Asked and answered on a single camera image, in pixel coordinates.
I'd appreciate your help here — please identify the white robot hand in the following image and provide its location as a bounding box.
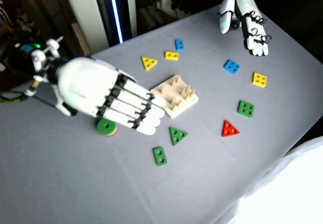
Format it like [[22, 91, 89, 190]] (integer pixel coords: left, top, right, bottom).
[[51, 57, 167, 136], [218, 0, 272, 57]]

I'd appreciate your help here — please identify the green round disc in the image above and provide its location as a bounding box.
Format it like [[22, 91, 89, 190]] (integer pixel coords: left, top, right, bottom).
[[96, 118, 118, 137]]

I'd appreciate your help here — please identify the blue square block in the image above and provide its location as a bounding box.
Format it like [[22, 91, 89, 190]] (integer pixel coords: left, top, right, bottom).
[[223, 59, 241, 75]]

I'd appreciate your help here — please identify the yellow triangle block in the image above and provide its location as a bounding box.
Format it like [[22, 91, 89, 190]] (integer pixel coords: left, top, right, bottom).
[[141, 55, 158, 71]]

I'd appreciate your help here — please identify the yellow square block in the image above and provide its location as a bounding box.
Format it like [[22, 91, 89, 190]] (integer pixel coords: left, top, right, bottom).
[[252, 72, 268, 88]]

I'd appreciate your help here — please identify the yellow rectangle block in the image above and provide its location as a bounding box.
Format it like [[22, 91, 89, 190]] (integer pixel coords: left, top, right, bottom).
[[165, 50, 180, 61]]

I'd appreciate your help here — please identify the wooden peg board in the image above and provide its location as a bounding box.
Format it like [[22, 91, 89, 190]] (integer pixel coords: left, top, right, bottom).
[[150, 74, 199, 120]]

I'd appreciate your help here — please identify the green square block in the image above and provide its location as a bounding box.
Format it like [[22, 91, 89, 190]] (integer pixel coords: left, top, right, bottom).
[[237, 100, 255, 119]]

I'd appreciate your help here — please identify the green rectangle block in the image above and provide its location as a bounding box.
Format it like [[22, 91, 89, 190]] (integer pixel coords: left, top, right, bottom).
[[152, 146, 168, 166]]

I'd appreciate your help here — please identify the green triangle block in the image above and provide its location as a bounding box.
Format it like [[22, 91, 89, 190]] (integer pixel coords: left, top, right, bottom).
[[169, 126, 189, 146]]

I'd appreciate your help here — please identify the red triangle block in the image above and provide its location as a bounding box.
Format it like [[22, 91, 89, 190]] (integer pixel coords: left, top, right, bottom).
[[222, 120, 240, 137]]

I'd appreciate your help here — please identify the white cabinet with blue light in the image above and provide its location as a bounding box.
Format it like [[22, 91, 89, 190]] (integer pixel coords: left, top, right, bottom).
[[60, 0, 138, 57]]

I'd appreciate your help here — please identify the grey table cloth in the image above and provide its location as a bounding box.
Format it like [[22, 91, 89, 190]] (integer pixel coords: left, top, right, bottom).
[[0, 4, 323, 224]]

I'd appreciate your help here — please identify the white fabric sheet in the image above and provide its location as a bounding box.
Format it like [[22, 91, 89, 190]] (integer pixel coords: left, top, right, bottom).
[[222, 135, 323, 224]]

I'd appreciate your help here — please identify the green cable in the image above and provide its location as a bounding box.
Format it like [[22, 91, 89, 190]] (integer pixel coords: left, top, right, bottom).
[[0, 92, 29, 104]]

